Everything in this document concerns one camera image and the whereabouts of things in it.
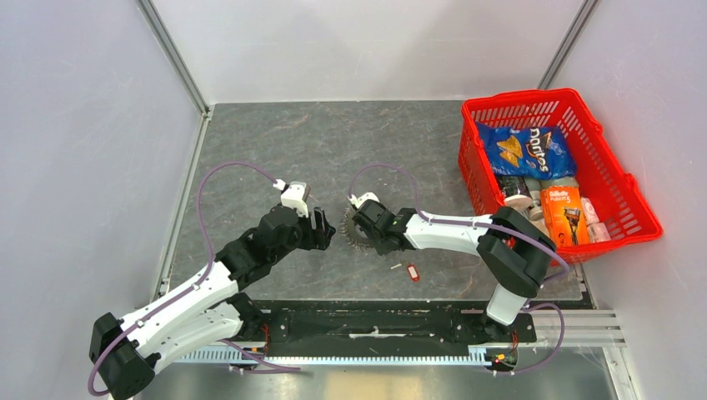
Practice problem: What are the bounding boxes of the steel disc with keyrings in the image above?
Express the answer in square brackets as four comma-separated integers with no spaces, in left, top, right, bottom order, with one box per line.
[339,206,380,251]

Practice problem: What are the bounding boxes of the red key tag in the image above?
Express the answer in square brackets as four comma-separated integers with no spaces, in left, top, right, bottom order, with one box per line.
[406,263,420,282]

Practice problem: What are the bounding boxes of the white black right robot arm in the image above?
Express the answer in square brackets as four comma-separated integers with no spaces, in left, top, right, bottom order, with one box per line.
[343,199,557,341]

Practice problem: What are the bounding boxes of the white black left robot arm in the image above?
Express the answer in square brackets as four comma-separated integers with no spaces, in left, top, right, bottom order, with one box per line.
[88,204,336,399]

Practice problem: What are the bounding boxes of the blue Doritos chip bag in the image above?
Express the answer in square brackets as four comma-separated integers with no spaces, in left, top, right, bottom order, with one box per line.
[475,122,577,181]

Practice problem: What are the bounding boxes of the red plastic basket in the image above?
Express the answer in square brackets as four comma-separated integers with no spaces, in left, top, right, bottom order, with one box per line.
[458,88,664,263]

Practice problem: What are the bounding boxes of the orange Gillette razor box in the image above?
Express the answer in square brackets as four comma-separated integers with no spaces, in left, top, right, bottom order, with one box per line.
[540,186,590,248]

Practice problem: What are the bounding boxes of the pink white small packet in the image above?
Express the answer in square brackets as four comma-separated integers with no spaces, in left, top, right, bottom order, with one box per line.
[581,197,611,243]

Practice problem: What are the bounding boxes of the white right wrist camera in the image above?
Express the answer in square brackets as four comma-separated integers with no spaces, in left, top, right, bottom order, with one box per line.
[348,192,379,209]

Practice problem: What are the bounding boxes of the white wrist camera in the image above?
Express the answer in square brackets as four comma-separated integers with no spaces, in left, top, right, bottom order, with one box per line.
[273,179,311,218]
[348,192,379,209]

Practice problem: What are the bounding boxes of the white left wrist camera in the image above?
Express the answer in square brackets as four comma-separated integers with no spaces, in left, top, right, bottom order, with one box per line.
[273,179,311,218]

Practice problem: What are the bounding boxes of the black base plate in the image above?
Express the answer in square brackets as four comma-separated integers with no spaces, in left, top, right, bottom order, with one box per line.
[235,300,537,358]

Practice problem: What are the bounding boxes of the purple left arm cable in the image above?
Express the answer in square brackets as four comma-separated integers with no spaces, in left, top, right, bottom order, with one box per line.
[87,160,303,398]

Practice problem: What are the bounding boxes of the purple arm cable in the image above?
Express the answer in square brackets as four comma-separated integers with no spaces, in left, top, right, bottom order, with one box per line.
[87,160,303,398]
[346,162,571,377]

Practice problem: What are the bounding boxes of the slotted cable duct rail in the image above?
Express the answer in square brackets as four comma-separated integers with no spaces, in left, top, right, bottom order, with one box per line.
[177,345,492,368]

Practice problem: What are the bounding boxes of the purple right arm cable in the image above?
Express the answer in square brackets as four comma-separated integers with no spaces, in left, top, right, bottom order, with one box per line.
[346,162,571,377]

